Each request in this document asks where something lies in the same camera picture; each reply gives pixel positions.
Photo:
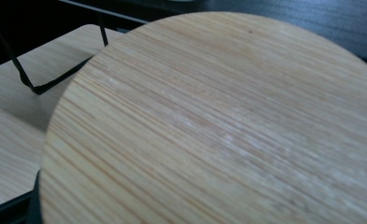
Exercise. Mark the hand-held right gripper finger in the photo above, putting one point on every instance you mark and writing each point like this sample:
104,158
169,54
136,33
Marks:
34,205

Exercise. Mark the glass jar pale contents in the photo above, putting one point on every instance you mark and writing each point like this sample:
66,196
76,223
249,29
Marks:
209,124

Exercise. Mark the black shelf with metal legs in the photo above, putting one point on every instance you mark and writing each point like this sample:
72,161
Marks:
280,12

